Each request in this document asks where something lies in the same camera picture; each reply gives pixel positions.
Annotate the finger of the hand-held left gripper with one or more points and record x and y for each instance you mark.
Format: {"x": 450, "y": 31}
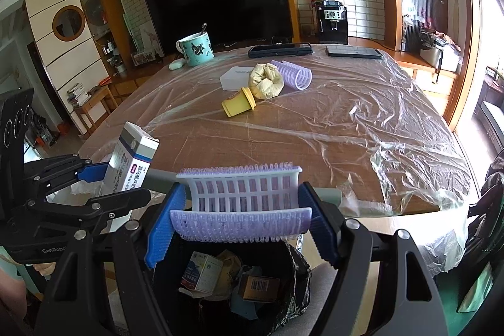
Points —
{"x": 91, "y": 170}
{"x": 118, "y": 200}

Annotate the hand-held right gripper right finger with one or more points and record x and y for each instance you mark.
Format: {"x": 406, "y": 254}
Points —
{"x": 321, "y": 225}

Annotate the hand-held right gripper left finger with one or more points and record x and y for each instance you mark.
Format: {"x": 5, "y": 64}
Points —
{"x": 161, "y": 229}

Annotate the white purple medicine box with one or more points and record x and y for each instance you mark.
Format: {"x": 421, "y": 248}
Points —
{"x": 126, "y": 159}

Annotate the white teal medicine box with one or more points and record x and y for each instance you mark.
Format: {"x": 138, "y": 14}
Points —
{"x": 201, "y": 273}

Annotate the black trash bin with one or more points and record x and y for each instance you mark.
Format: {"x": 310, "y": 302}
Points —
{"x": 283, "y": 281}

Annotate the purple hair roller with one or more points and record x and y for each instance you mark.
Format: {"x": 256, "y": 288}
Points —
{"x": 236, "y": 194}
{"x": 295, "y": 76}

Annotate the person's left forearm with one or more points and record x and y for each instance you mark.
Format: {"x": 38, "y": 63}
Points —
{"x": 10, "y": 296}

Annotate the stack of magazines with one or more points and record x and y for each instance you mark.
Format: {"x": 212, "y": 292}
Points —
{"x": 78, "y": 96}

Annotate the small wooden side table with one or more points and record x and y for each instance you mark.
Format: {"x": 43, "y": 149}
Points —
{"x": 96, "y": 94}

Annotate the yellow crumpled paper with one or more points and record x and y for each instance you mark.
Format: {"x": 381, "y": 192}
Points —
{"x": 230, "y": 269}

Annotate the brown cardboard box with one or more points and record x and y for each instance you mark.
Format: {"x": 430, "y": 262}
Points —
{"x": 260, "y": 287}

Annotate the clear plastic table sheet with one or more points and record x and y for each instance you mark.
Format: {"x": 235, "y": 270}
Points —
{"x": 315, "y": 123}

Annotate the round wooden mirror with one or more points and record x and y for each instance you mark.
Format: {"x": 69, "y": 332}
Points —
{"x": 69, "y": 23}

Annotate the small framed picture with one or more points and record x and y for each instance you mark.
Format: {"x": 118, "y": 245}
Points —
{"x": 147, "y": 57}

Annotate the white earbuds case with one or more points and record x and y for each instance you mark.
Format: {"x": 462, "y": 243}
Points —
{"x": 176, "y": 64}

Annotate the white giraffe picture board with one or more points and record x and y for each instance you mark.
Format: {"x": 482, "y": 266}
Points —
{"x": 151, "y": 39}

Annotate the yellow plastic cup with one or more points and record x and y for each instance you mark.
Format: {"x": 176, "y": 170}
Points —
{"x": 236, "y": 103}

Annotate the teal butterfly mug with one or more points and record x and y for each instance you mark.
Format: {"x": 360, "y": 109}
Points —
{"x": 197, "y": 50}

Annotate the black chair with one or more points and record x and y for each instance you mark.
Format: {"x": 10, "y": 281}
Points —
{"x": 484, "y": 210}

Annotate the white flat box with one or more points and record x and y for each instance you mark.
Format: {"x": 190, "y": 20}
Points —
{"x": 234, "y": 78}

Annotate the black phone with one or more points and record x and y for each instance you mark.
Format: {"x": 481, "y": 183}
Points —
{"x": 354, "y": 51}

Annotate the black coffee machine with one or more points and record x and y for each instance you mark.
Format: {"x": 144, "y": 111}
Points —
{"x": 330, "y": 21}

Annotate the grey bag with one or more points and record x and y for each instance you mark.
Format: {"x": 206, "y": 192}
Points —
{"x": 439, "y": 52}

